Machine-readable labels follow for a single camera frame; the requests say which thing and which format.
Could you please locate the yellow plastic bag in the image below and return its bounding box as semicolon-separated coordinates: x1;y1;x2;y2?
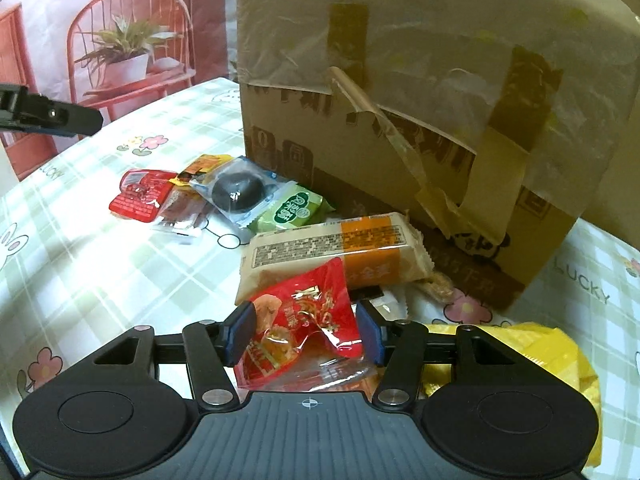
420;322;604;467

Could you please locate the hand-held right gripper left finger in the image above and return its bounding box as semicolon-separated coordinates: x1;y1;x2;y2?
92;301;257;414

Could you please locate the clear packet with dark ball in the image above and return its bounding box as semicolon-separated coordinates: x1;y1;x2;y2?
189;156;281;229

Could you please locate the red packet with clear window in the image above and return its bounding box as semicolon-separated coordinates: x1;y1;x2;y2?
109;169;179;224

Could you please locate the small nut bar packet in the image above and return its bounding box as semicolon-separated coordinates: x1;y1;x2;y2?
417;270;456;304

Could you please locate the clear packet of brown sticks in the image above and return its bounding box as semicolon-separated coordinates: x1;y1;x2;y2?
150;180;212;239

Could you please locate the red snack packet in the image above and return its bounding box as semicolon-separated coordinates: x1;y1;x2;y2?
234;256;377;392

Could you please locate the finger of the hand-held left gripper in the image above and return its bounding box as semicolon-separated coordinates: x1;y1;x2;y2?
0;85;104;137

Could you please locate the green snack packet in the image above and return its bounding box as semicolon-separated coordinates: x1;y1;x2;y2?
248;180;337;234

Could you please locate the beige and orange snack packet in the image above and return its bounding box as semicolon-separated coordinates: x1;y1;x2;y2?
235;211;434;307

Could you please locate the wooden board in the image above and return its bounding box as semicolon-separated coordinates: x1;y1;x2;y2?
580;0;640;247

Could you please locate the taped cardboard box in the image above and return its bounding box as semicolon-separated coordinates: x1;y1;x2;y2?
235;0;634;312

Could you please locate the small white snack packet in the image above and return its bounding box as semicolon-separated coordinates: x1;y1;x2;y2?
350;287;412;324

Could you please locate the printed wall poster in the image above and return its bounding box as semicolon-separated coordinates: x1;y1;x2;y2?
0;0;242;182

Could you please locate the checked green tablecloth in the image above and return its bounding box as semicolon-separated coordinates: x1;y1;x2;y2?
0;77;640;480

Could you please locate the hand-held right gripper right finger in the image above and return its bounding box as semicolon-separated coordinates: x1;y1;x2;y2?
354;300;517;412

